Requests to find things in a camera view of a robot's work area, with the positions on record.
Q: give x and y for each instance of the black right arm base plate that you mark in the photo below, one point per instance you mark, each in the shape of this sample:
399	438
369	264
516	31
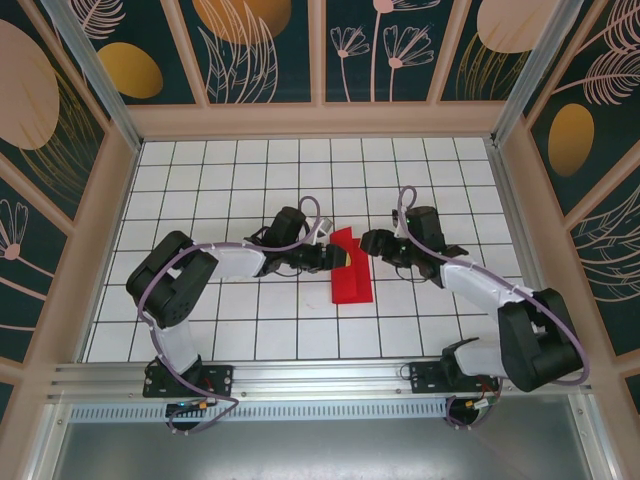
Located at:
425	380

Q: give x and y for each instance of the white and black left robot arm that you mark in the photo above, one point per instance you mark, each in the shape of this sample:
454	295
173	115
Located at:
235	260

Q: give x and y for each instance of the red cloth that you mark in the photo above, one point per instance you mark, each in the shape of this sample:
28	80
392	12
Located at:
357	285

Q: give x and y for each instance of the aluminium mounting rail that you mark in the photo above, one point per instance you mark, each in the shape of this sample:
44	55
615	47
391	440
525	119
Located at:
320	380

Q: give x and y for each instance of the aluminium table side rail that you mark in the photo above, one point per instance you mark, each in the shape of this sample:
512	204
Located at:
515	225

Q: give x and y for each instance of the aluminium frame post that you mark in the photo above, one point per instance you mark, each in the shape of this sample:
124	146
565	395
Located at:
95	70
540	65

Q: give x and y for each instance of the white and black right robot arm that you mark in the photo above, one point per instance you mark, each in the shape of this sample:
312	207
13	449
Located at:
475	285

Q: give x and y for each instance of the grey metal sheet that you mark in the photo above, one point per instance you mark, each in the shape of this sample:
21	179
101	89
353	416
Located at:
320	450

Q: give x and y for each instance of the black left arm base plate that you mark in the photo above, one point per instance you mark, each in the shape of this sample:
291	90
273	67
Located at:
220	380

